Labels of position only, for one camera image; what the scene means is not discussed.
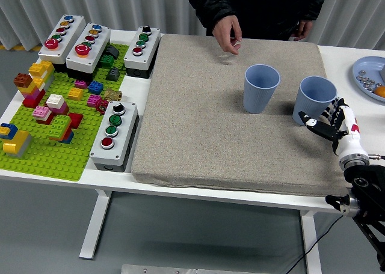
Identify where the yellow toy brick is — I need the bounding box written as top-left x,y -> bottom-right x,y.
67,87 -> 84,102

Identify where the blue yellow grey brick stack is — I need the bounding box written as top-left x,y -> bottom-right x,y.
0,123 -> 33,159

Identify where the grey-brown fabric mat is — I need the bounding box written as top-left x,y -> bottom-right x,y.
131,34 -> 351,198

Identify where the grey metal plate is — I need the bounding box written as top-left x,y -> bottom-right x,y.
120,264 -> 265,274

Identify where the blue toy brick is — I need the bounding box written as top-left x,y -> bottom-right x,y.
88,80 -> 105,95

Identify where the brown yellow pink brick stack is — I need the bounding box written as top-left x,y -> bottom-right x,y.
13,73 -> 46,109

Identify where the yellow black floor tape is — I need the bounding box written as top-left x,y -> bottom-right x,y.
0,44 -> 43,51

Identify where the red toy brick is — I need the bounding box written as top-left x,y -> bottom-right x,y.
67,112 -> 84,130

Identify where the four-button white control box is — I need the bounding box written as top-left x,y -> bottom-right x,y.
89,100 -> 141,173
123,26 -> 161,79

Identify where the blue plate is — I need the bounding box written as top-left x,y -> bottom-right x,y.
351,55 -> 385,103

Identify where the green toy brick baseplate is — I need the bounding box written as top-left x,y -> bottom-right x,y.
0,42 -> 131,183

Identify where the person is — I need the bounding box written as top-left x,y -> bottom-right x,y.
183,0 -> 331,43

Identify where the white pleated curtain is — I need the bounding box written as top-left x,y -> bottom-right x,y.
0,0 -> 385,52

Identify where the five-button white control box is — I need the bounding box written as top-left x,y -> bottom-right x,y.
37,14 -> 87,73
66,22 -> 111,79

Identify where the white table leg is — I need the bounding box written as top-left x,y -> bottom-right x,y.
299,209 -> 322,274
79,189 -> 112,260

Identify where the person's left hand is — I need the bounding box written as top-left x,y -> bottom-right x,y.
290,20 -> 313,42

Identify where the yellow white brick stack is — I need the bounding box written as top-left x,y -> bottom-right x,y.
28,60 -> 56,91

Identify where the blue ribbed plastic cup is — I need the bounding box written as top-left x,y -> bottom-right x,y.
292,76 -> 337,127
244,64 -> 282,115

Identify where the black floor cable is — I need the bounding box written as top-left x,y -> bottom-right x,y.
284,214 -> 345,274

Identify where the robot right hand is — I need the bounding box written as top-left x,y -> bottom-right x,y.
298,97 -> 369,159

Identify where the person's right hand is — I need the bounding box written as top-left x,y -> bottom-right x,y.
212,15 -> 243,56

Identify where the dark green toy brick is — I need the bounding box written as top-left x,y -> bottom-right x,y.
99,54 -> 115,69

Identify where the green orange blue brick stack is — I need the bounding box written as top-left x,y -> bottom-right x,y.
45,114 -> 75,145

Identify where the brass valve red handle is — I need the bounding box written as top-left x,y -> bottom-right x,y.
95,88 -> 123,115

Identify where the pink white red brick stack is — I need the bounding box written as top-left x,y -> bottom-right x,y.
32,105 -> 54,126

